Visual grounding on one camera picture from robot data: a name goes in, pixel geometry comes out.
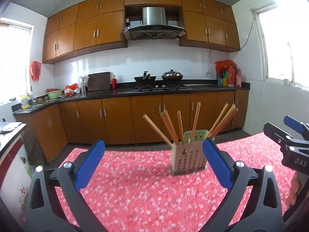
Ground black wok with lid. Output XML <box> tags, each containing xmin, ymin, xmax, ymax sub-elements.
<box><xmin>134</xmin><ymin>71</ymin><xmax>157</xmax><ymax>83</ymax></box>

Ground red bags in corner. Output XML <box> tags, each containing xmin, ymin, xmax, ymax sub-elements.
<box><xmin>215</xmin><ymin>59</ymin><xmax>238</xmax><ymax>72</ymax></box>

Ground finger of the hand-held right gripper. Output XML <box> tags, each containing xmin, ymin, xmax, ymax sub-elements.
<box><xmin>283</xmin><ymin>115</ymin><xmax>309</xmax><ymax>140</ymax></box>
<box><xmin>263</xmin><ymin>122</ymin><xmax>300</xmax><ymax>148</ymax></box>

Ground black wall cable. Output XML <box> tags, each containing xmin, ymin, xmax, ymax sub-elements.
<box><xmin>208</xmin><ymin>17</ymin><xmax>255</xmax><ymax>73</ymax></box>

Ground red floral tablecloth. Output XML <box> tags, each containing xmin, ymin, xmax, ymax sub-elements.
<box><xmin>52</xmin><ymin>132</ymin><xmax>309</xmax><ymax>232</ymax></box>

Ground yellow dish soap bottle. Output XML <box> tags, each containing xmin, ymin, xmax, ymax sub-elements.
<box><xmin>21</xmin><ymin>94</ymin><xmax>30</xmax><ymax>110</ymax></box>

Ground person's right hand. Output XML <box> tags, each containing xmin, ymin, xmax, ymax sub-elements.
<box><xmin>287</xmin><ymin>171</ymin><xmax>300</xmax><ymax>209</ymax></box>

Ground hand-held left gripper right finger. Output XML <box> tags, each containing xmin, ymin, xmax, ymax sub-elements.
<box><xmin>202</xmin><ymin>138</ymin><xmax>286</xmax><ymax>232</ymax></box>

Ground wok with glass lid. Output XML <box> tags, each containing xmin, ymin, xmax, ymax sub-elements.
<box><xmin>161</xmin><ymin>69</ymin><xmax>184</xmax><ymax>82</ymax></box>

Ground black kitchen countertop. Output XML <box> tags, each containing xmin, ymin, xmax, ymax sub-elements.
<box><xmin>13</xmin><ymin>82</ymin><xmax>251</xmax><ymax>114</ymax></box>

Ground red hanging plastic bag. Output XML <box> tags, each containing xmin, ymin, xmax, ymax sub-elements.
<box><xmin>30</xmin><ymin>61</ymin><xmax>42</xmax><ymax>82</ymax></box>

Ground dark cutting board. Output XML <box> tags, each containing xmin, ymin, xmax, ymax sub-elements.
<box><xmin>88</xmin><ymin>72</ymin><xmax>111</xmax><ymax>92</ymax></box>

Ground clear cup rack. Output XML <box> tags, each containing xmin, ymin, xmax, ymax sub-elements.
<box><xmin>78</xmin><ymin>75</ymin><xmax>89</xmax><ymax>93</ymax></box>

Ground red and white plastic bag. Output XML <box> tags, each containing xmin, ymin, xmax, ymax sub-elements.
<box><xmin>64</xmin><ymin>83</ymin><xmax>79</xmax><ymax>96</ymax></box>

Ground beige perforated chopstick holder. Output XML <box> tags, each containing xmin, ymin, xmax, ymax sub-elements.
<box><xmin>171</xmin><ymin>130</ymin><xmax>209</xmax><ymax>176</ymax></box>

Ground steel range hood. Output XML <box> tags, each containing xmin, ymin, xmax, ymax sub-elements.
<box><xmin>123</xmin><ymin>6</ymin><xmax>186</xmax><ymax>40</ymax></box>

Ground black gas stove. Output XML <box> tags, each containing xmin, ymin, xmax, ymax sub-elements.
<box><xmin>133</xmin><ymin>84</ymin><xmax>188</xmax><ymax>92</ymax></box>

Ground bright window with cup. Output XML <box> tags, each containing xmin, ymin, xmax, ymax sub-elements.
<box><xmin>250</xmin><ymin>3</ymin><xmax>309</xmax><ymax>90</ymax></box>

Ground green basin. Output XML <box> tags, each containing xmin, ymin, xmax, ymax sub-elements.
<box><xmin>47</xmin><ymin>89</ymin><xmax>64</xmax><ymax>100</ymax></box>

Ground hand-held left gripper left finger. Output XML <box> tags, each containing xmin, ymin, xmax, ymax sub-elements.
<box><xmin>24</xmin><ymin>139</ymin><xmax>108</xmax><ymax>232</ymax></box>

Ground bright window above sink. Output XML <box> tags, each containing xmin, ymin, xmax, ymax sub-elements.
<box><xmin>0</xmin><ymin>17</ymin><xmax>34</xmax><ymax>105</ymax></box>

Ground brown kitchen base cabinets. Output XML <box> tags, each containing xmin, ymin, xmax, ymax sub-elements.
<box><xmin>16</xmin><ymin>89</ymin><xmax>249</xmax><ymax>163</ymax></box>

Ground white floral appliance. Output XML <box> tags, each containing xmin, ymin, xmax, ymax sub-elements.
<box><xmin>0</xmin><ymin>123</ymin><xmax>35</xmax><ymax>224</ymax></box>

